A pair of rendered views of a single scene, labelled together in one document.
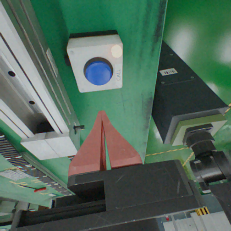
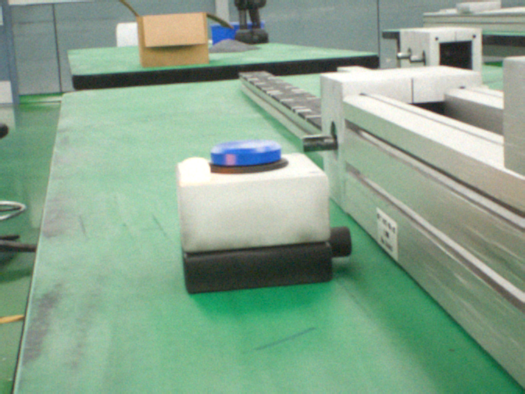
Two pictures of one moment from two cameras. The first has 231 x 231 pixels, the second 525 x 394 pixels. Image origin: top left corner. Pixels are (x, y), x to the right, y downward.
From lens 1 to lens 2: 43 cm
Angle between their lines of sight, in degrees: 31
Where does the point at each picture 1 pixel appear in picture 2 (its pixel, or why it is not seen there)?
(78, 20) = (305, 294)
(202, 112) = not seen: outside the picture
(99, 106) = not seen: hidden behind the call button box
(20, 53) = (419, 121)
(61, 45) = (362, 270)
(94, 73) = (256, 143)
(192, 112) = not seen: outside the picture
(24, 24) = (418, 187)
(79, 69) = (300, 165)
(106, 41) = (222, 203)
